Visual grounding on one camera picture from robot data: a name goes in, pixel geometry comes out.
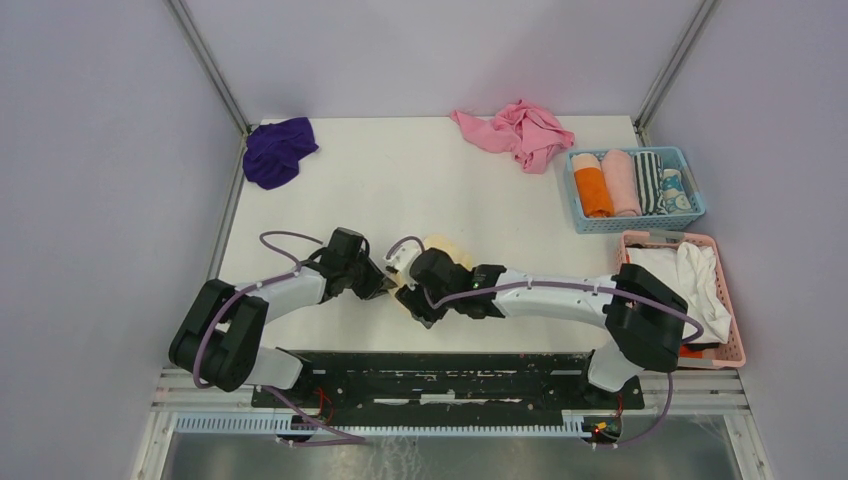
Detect pink plastic basket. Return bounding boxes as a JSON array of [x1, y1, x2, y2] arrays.
[[617, 230, 746, 369]]

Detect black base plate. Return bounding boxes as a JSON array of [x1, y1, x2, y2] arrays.
[[285, 351, 645, 427]]

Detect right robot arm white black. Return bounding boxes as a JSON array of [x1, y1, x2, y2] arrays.
[[385, 246, 688, 408]]

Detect blue slotted cable duct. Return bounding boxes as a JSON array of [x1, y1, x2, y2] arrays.
[[174, 412, 590, 439]]

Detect orange cloth in basket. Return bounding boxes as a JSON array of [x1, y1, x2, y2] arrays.
[[679, 345, 704, 359]]

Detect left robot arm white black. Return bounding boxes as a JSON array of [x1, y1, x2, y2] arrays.
[[168, 227, 396, 407]]

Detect green white striped towel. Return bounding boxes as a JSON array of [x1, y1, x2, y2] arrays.
[[633, 151, 668, 216]]

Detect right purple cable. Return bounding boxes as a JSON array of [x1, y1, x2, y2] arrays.
[[384, 236, 706, 450]]

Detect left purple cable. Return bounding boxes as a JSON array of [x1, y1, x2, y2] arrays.
[[192, 230, 368, 448]]

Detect teal patterned towel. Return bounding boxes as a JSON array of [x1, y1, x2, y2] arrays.
[[661, 169, 693, 214]]

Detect blue plastic basket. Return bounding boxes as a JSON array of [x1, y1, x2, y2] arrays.
[[563, 146, 705, 234]]

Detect pink crumpled towel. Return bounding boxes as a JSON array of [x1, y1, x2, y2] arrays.
[[449, 100, 576, 174]]

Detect purple cable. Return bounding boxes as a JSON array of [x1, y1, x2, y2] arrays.
[[192, 230, 368, 448], [384, 236, 706, 450]]

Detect white cloth in basket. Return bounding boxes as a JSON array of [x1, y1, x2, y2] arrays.
[[626, 243, 732, 344]]

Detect purple towel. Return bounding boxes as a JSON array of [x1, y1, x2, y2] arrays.
[[242, 117, 319, 190]]

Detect yellow towel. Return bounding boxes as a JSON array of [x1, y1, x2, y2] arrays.
[[384, 235, 473, 321]]

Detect aluminium frame rails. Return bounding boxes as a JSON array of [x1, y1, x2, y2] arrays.
[[131, 369, 773, 479]]

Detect light pink rolled towel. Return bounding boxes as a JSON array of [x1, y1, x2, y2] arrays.
[[600, 149, 643, 217]]

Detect orange rolled towel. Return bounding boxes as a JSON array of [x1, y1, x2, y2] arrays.
[[571, 153, 614, 218]]

